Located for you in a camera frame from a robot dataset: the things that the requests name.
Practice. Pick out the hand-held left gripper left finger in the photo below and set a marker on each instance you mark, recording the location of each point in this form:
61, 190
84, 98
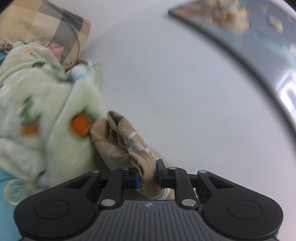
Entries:
136, 178

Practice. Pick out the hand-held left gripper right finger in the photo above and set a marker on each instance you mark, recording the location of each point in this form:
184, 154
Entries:
159, 173

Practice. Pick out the tan printed T-shirt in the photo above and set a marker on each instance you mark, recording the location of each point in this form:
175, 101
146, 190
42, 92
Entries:
111, 143

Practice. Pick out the green printed fleece blanket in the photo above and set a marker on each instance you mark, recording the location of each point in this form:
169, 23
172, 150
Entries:
46, 97

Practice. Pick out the blue patterned bedsheet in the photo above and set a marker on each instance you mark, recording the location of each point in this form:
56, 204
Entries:
9, 197

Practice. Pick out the plaid beige grey pillow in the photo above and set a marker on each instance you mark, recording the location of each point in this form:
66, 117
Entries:
34, 20

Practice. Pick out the framed wall poster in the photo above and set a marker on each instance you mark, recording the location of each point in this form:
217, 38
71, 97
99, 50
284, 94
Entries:
266, 34

